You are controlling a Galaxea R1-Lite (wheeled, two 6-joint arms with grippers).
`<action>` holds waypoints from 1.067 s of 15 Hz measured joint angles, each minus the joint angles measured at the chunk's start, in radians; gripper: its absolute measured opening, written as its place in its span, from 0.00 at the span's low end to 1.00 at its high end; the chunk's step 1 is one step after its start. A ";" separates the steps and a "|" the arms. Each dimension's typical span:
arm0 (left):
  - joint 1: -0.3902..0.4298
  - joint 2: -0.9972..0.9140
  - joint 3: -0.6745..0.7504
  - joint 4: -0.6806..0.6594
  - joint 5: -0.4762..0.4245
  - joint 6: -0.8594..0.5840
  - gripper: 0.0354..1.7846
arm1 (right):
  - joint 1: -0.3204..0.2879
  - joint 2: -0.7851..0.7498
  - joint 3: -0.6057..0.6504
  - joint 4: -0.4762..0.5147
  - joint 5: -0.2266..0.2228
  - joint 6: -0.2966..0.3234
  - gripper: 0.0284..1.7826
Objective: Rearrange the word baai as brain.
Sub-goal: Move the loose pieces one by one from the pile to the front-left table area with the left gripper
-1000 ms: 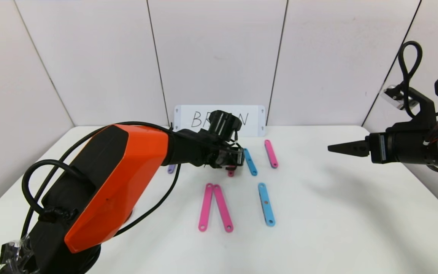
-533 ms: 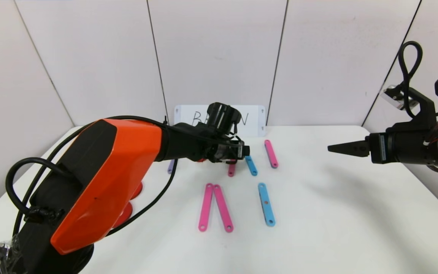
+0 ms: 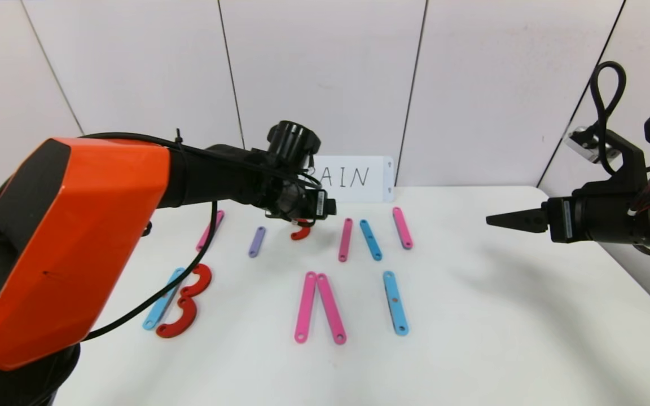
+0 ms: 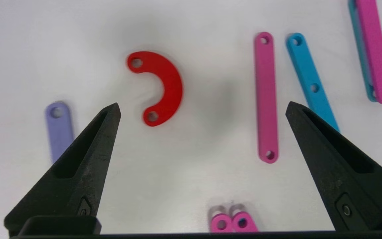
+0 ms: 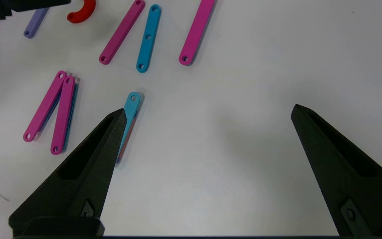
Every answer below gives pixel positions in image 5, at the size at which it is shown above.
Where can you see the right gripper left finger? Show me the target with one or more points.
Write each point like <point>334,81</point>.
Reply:
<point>78,186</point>

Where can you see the blue flat bar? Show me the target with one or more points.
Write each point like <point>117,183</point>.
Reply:
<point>148,46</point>
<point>132,108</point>

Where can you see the pink bar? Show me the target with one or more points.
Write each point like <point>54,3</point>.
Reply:
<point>45,106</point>
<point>62,116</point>
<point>122,31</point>
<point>197,30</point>

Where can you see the short purple flat bar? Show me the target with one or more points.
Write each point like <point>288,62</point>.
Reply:
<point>35,23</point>

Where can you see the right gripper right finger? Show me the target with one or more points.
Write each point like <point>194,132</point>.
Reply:
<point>353,186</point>

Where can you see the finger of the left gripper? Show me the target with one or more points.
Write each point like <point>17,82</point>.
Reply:
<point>35,4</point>

